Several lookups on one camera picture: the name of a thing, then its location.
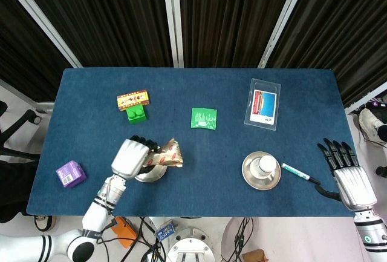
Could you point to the brown snack wrapper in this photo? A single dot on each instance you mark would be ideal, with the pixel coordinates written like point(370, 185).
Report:
point(169, 154)

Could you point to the blue table cloth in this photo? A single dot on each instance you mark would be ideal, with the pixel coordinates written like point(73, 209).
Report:
point(211, 189)

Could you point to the green sachet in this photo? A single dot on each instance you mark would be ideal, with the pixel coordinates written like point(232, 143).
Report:
point(204, 118)

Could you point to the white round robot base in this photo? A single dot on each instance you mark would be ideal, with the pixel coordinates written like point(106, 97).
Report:
point(190, 245)

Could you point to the black white sneaker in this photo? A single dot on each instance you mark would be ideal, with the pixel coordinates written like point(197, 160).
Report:
point(45, 222)

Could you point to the black shoe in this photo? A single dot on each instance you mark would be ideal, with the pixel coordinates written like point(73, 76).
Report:
point(381, 172)

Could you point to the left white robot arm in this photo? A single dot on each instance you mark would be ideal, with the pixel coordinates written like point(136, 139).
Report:
point(96, 216)

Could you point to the white frame post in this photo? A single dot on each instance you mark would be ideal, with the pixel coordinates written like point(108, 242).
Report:
point(39, 17)
point(173, 17)
point(282, 17)

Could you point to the blue small box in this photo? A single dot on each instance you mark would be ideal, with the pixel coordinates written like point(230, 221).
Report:
point(165, 231)

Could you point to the green toy brick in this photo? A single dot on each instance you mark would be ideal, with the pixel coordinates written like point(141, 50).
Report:
point(137, 116)

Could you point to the green white marker pen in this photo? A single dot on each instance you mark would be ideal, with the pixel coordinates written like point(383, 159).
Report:
point(297, 174)

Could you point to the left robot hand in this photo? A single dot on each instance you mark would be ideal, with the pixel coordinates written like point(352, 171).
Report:
point(128, 159)

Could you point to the yellow red small box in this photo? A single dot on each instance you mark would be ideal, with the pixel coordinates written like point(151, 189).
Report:
point(133, 100)

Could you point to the purple small box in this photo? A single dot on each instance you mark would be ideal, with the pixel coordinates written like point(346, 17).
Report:
point(71, 174)

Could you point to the round steel plate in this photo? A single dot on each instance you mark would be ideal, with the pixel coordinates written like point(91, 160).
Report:
point(261, 181)
point(155, 174)

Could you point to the black office chair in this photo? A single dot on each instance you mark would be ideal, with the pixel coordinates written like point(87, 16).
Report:
point(15, 132)

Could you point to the dark pleated curtain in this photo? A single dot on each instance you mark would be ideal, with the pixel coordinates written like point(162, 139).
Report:
point(102, 17)
point(24, 68)
point(232, 17)
point(341, 26)

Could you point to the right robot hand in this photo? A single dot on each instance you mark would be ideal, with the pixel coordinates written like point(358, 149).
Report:
point(353, 183)

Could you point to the clear plastic card sleeve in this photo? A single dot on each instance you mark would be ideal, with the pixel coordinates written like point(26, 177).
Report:
point(266, 84)

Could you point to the brown cardboard box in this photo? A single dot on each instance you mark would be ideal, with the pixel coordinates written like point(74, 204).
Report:
point(254, 256)

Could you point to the photo card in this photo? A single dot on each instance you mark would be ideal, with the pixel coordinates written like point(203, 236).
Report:
point(264, 104)

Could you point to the orange device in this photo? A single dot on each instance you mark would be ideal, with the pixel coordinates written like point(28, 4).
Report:
point(127, 234)

